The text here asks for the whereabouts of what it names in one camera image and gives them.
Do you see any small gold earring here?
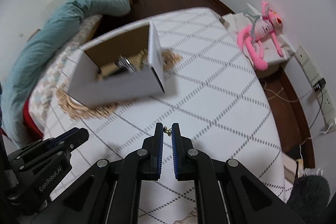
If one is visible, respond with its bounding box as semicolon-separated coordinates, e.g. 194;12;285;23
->
163;126;172;136

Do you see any patterned bed mattress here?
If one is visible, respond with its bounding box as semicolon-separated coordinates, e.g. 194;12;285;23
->
25;15;102;132

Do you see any grey fluffy slipper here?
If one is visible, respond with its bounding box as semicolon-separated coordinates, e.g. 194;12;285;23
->
286;175;330;223

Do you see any white cardboard box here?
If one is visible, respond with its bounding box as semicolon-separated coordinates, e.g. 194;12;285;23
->
67;20;165;108

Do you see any white power strip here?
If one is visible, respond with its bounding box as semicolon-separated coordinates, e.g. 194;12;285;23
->
295;46;335;134

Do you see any white diamond-pattern tablecloth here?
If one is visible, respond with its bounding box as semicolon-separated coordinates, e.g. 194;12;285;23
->
45;8;286;202

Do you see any teal duvet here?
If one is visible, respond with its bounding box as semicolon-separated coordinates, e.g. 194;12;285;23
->
1;0;130;148

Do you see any pink panther plush toy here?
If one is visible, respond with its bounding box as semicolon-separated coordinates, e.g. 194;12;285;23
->
237;1;284;71

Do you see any silver chain in box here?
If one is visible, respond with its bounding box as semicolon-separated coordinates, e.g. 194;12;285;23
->
115;55;137;74

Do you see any wooden bead bracelet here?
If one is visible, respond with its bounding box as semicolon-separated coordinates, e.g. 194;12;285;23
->
132;48;149;67

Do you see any black charger cable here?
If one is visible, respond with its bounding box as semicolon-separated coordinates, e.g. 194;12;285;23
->
307;78;328;130

